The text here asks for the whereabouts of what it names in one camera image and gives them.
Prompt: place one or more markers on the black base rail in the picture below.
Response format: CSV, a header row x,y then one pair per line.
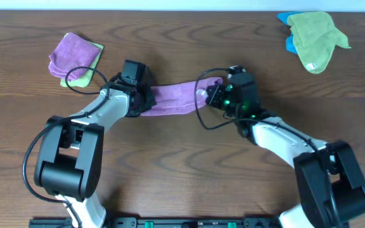
x,y
131,222

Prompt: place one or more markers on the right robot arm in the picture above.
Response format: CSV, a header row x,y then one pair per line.
x,y
330,181

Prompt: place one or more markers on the folded light green cloth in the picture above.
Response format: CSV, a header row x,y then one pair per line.
x,y
80,78

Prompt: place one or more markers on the green microfiber cloth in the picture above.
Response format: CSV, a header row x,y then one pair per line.
x,y
315,38

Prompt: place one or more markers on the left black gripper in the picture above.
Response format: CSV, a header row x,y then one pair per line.
x,y
149,100

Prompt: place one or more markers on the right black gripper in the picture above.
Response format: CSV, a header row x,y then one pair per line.
x,y
213,98

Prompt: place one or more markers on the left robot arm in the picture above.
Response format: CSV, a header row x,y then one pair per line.
x,y
70,156

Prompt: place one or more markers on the blue microfiber cloth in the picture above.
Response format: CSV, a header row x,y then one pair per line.
x,y
283,17

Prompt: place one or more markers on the purple microfiber cloth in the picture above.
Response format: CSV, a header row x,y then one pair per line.
x,y
179,99

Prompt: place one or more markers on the folded purple cloth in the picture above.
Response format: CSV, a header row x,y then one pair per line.
x,y
73,51

